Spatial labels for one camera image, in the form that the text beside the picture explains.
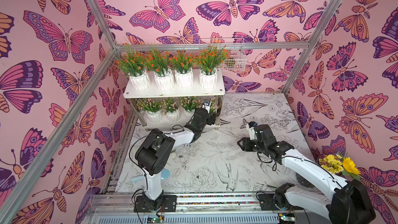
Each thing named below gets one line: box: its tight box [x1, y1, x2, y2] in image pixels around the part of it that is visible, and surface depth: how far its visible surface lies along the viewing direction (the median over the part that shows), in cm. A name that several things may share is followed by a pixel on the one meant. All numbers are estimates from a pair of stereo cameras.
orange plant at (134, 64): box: [115, 43, 152, 91], surface depth 72 cm
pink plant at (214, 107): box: [209, 97, 219, 115], surface depth 87 cm
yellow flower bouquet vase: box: [318, 150, 362, 180], surface depth 63 cm
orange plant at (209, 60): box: [194, 45, 230, 90], surface depth 73 cm
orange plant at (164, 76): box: [146, 48, 175, 91], surface depth 74 cm
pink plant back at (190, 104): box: [180, 96, 202, 123], surface depth 89 cm
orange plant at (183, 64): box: [169, 50, 196, 89], surface depth 73 cm
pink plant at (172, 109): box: [163, 100, 182, 122], surface depth 94 cm
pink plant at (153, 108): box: [139, 98, 166, 124], surface depth 90 cm
